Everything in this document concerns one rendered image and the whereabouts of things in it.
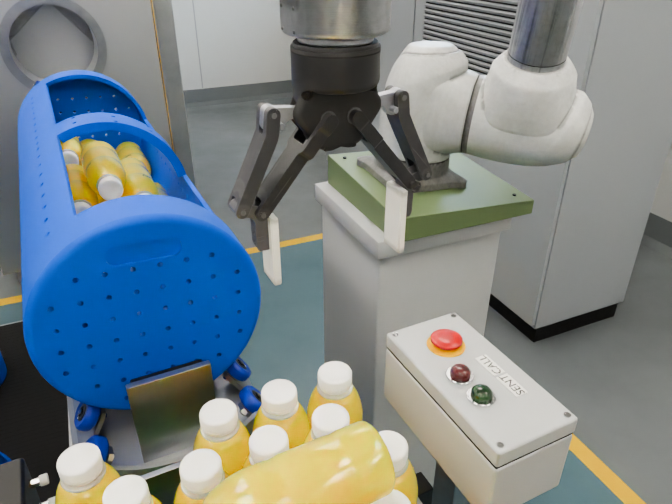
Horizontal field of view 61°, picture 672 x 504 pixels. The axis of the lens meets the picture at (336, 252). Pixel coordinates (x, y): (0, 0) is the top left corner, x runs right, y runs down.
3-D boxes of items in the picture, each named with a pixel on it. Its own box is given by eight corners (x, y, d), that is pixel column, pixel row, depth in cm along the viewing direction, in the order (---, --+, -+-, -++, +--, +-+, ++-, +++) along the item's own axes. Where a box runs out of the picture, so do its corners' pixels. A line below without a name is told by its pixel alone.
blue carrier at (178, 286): (151, 176, 151) (137, 66, 138) (265, 378, 83) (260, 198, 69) (32, 191, 140) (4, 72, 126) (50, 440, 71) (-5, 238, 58)
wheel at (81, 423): (100, 390, 76) (86, 387, 75) (104, 412, 73) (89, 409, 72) (84, 416, 77) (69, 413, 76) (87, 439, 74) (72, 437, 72)
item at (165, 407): (216, 424, 77) (205, 352, 71) (221, 436, 76) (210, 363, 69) (140, 450, 74) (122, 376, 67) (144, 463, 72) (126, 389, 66)
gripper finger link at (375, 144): (328, 109, 51) (339, 97, 51) (394, 181, 58) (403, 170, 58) (348, 120, 48) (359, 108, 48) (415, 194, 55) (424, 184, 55)
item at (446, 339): (449, 331, 67) (450, 323, 67) (468, 349, 64) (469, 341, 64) (423, 340, 66) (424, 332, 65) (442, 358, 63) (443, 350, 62)
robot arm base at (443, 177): (415, 149, 137) (418, 127, 134) (468, 187, 120) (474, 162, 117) (346, 155, 130) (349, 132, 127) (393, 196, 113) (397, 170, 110)
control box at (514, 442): (447, 372, 76) (455, 308, 71) (559, 486, 60) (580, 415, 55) (382, 395, 72) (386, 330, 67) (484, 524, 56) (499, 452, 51)
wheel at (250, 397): (243, 377, 77) (233, 388, 77) (254, 399, 73) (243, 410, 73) (264, 390, 80) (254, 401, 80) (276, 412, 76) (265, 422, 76)
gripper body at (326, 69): (359, 27, 51) (357, 127, 56) (270, 34, 48) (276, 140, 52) (403, 40, 45) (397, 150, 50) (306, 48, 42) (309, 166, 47)
